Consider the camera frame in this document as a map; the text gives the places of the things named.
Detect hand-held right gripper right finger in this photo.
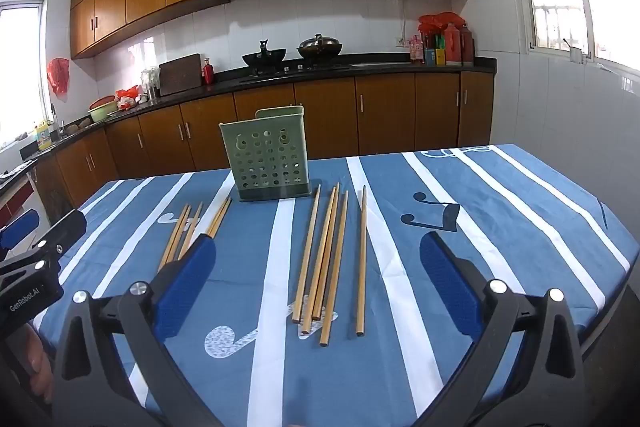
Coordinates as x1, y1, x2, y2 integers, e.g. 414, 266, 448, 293
415, 231, 588, 427

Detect bright red thermos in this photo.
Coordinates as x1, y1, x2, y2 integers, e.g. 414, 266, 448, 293
444, 22, 463, 66

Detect black kitchen countertop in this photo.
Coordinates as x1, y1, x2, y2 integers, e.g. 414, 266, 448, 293
0, 56, 498, 188

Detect green perforated utensil holder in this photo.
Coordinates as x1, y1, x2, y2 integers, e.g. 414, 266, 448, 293
219, 105, 312, 204

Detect blue white striped tablecloth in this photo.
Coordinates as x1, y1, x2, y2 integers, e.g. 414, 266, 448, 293
30, 143, 632, 427

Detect narrow kitchen window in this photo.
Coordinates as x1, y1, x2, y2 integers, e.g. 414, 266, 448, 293
0, 0, 48, 148

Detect green basin with red lid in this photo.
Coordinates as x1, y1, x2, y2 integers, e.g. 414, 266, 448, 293
88, 96, 120, 124

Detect glass jars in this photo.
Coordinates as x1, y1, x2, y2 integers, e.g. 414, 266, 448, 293
140, 67, 162, 102

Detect built-in gas stove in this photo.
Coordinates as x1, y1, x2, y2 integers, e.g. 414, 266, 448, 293
240, 63, 351, 75

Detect wooden base cabinets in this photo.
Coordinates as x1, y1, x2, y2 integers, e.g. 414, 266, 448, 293
30, 71, 496, 208

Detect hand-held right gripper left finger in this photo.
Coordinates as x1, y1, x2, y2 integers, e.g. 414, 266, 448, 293
52, 234, 226, 427

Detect white wall cable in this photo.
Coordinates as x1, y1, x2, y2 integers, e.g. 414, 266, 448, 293
399, 0, 426, 48

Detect dark wooden cutting board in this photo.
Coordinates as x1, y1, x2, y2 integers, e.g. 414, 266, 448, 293
158, 53, 203, 96

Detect black wok with handle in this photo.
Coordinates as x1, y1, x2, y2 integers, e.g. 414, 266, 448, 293
242, 39, 288, 66

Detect red plastic bag on hook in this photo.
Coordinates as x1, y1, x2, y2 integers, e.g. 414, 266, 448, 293
46, 57, 70, 102

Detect red plastic bag over bottles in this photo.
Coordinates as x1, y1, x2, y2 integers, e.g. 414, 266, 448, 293
417, 12, 467, 38

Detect yellow detergent bottle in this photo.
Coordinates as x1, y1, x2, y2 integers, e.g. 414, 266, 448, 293
34, 119, 53, 152

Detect metal cup on windowsill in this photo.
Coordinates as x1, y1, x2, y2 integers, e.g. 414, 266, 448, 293
562, 38, 586, 64

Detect red and white plastic bags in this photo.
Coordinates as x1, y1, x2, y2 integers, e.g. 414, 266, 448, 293
115, 86, 142, 112

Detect bundle of chopsticks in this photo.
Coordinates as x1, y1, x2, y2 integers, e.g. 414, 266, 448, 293
299, 186, 337, 336

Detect person's left hand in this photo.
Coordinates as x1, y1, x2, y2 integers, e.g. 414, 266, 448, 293
17, 324, 55, 405

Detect dark red thermos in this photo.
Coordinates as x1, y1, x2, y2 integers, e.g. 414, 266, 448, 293
459, 24, 476, 66

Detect wok with lid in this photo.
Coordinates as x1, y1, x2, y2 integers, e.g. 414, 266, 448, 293
297, 34, 345, 58

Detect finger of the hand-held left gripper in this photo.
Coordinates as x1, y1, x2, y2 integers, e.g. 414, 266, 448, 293
0, 209, 41, 250
0, 208, 88, 283

